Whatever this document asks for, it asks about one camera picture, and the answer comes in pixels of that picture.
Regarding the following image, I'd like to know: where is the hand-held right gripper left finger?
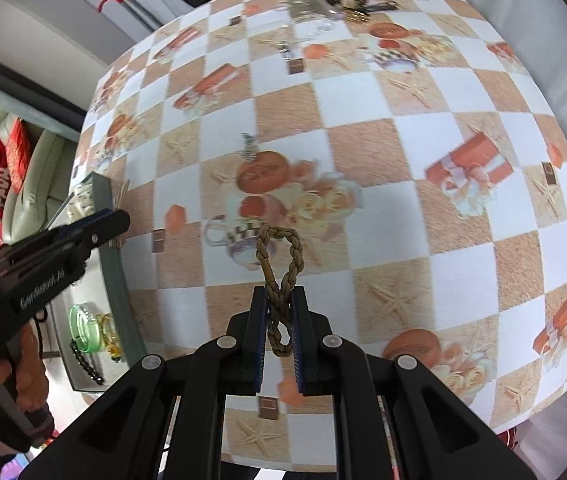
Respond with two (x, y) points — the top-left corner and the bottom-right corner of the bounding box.
(23, 285), (269, 480)

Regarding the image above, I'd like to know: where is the checkered printed tablecloth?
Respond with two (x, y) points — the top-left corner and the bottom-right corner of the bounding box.
(76, 0), (567, 473)

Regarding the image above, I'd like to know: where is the beige leather sofa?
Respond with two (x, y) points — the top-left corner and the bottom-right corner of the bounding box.
(0, 110), (73, 241)

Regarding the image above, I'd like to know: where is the red patterned cushion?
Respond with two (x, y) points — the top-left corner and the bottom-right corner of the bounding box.
(6, 121), (30, 192)

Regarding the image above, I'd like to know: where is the clear bead chain with clasp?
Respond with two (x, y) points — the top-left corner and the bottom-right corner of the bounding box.
(278, 19), (340, 57)

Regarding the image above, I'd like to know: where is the yellow bead bracelet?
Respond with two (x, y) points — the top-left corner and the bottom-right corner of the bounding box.
(96, 312), (125, 362)

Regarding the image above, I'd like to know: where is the black bead bracelet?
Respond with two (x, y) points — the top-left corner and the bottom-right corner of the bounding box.
(70, 338), (106, 387)

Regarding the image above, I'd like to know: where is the brown braided bracelet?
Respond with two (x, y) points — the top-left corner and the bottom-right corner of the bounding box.
(256, 225), (305, 359)

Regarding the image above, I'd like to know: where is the glass-rimmed white tray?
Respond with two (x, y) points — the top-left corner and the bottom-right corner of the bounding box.
(38, 172), (149, 393)

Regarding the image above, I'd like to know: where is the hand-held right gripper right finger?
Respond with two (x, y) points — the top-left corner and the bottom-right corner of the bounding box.
(291, 285), (537, 480)

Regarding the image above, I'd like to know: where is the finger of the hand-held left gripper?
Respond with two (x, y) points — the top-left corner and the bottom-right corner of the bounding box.
(57, 209), (132, 252)

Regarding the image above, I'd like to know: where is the green translucent bracelet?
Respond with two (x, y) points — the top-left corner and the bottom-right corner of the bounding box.
(69, 302), (109, 356)

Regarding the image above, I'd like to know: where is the person's left hand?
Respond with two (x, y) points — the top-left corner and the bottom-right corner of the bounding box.
(0, 327), (56, 441)

